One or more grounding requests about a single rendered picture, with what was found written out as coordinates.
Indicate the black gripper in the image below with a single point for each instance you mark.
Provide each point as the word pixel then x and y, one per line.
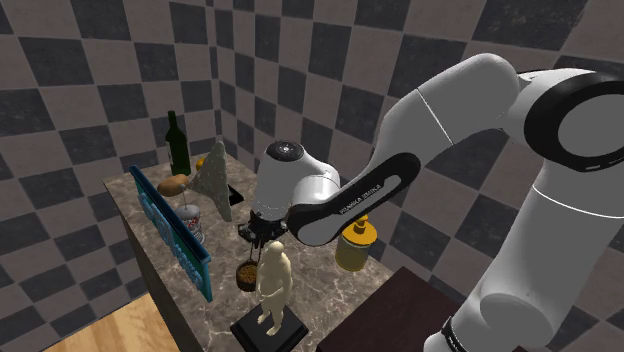
pixel 261 228

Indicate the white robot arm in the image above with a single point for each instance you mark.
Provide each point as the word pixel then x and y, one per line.
pixel 512 273

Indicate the flat black slab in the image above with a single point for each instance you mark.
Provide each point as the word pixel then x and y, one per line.
pixel 235 195

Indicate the small brown bowl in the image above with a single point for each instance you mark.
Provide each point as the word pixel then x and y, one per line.
pixel 246 277

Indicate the cream figure on black base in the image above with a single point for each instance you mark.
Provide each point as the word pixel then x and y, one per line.
pixel 274 282

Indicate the grey speckled cone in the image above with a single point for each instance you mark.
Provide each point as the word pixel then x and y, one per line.
pixel 214 178

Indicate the silver printed can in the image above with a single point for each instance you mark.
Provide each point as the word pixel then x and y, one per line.
pixel 191 222

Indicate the small yellow fruit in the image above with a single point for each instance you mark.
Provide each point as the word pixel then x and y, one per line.
pixel 199 164

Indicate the teal flat box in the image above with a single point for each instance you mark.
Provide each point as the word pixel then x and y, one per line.
pixel 170 229

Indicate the yellow soap dispenser bottle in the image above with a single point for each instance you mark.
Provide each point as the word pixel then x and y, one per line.
pixel 353 248

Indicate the brown potato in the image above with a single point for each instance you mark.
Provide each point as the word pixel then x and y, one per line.
pixel 171 186

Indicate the dark green glass bottle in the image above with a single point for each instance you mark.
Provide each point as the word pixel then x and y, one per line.
pixel 177 151

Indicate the dark robot stand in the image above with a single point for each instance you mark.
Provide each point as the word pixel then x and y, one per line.
pixel 390 317

